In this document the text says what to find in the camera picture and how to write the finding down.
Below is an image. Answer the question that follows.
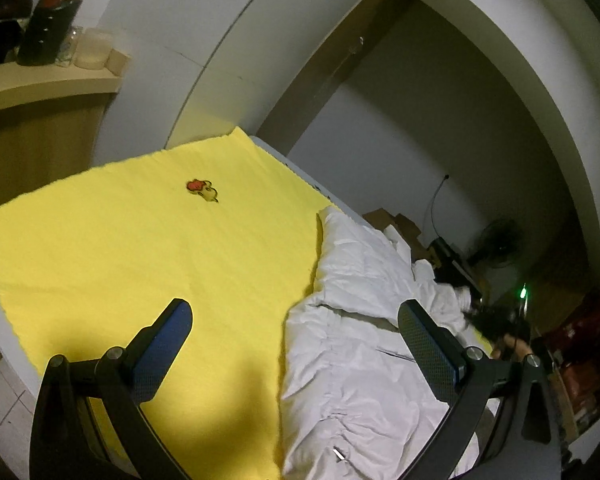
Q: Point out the black standing fan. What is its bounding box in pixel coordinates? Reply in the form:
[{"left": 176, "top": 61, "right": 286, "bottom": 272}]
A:
[{"left": 471, "top": 218, "right": 524, "bottom": 269}]

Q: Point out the yellow table cloth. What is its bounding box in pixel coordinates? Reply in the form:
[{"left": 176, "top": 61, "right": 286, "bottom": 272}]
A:
[{"left": 0, "top": 130, "right": 332, "bottom": 479}]

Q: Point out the wooden wardrobe door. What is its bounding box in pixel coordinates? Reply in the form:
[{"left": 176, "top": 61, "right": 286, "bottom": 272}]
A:
[{"left": 257, "top": 0, "right": 414, "bottom": 155}]

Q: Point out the person right hand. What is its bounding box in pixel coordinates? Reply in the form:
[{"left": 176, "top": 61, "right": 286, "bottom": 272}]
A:
[{"left": 491, "top": 334, "right": 533, "bottom": 362}]

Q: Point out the wooden side shelf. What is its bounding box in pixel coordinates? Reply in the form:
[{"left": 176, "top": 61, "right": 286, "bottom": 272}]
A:
[{"left": 0, "top": 63, "right": 122, "bottom": 206}]

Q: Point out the black wall cable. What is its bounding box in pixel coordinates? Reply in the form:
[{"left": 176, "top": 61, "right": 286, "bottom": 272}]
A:
[{"left": 428, "top": 173, "right": 451, "bottom": 241}]

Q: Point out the clear plastic container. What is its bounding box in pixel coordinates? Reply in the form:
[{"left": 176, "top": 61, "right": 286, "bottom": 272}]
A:
[{"left": 73, "top": 28, "right": 114, "bottom": 70}]

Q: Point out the open cardboard box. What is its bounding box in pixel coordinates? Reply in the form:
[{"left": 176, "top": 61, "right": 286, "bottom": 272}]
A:
[{"left": 362, "top": 208, "right": 430, "bottom": 260}]

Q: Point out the white puffer jacket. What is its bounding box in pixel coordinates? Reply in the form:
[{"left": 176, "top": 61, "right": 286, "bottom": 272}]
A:
[{"left": 280, "top": 206, "right": 481, "bottom": 479}]

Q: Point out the black yellow box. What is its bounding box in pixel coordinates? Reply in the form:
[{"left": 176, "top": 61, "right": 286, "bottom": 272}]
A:
[{"left": 429, "top": 237, "right": 481, "bottom": 296}]

